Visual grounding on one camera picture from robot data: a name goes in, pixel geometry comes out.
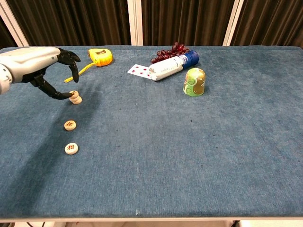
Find white frame post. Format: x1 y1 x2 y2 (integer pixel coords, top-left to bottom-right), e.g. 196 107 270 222
0 0 29 47
127 0 144 46
222 0 249 47

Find white bottle with blue cap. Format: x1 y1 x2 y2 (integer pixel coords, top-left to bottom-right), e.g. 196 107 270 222
148 50 200 82

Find dark red grape bunch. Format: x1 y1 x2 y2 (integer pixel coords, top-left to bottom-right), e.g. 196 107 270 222
150 42 191 64

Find yellow tape measure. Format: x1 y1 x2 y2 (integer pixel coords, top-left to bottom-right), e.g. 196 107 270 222
64 48 114 84

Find dark pleated curtain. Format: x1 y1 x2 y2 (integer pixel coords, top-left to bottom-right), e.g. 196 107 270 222
0 15 18 49
6 0 131 47
231 0 303 48
141 0 235 47

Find blue table cloth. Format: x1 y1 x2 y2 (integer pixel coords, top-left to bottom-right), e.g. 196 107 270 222
0 45 303 219

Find green patterned cup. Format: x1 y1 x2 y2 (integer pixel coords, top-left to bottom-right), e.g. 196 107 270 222
182 67 206 97

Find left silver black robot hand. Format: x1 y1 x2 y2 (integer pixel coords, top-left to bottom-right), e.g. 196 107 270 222
0 46 81 100

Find hearts playing card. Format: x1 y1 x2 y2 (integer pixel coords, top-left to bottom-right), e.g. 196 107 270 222
127 64 153 79

